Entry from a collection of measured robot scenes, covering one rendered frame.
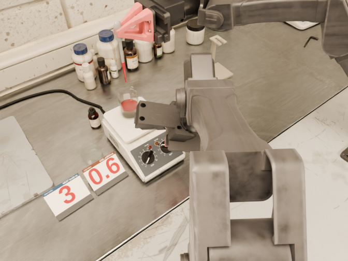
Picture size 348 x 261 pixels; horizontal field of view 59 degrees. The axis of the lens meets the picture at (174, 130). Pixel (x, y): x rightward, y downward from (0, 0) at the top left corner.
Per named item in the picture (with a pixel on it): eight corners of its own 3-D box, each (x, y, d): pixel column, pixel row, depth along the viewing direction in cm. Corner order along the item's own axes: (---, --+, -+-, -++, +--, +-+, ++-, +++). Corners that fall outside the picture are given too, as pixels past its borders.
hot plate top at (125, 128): (166, 122, 78) (166, 120, 77) (126, 145, 73) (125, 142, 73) (141, 97, 84) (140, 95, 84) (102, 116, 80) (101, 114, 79)
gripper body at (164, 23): (162, 15, 60) (191, 5, 63) (134, -4, 65) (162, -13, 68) (163, 45, 65) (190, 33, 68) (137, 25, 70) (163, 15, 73)
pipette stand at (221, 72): (233, 75, 103) (238, 42, 94) (214, 84, 100) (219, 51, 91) (217, 63, 108) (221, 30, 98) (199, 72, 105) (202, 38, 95)
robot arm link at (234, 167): (177, 74, 48) (197, 196, 21) (234, 72, 48) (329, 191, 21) (177, 143, 53) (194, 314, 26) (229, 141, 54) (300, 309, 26)
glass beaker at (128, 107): (115, 114, 79) (111, 90, 73) (131, 104, 82) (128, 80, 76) (131, 126, 77) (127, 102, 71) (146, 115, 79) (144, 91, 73)
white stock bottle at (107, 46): (114, 58, 110) (108, 24, 100) (126, 67, 107) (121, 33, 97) (97, 66, 107) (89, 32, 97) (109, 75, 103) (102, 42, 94)
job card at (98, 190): (128, 175, 77) (127, 165, 74) (97, 196, 73) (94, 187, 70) (115, 160, 80) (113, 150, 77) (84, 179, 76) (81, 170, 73)
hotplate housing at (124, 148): (186, 159, 80) (187, 140, 74) (144, 186, 75) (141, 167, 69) (140, 112, 92) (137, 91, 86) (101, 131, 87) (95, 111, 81)
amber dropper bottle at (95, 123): (89, 122, 89) (84, 105, 84) (99, 119, 90) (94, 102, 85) (92, 130, 87) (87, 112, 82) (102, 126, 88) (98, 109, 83)
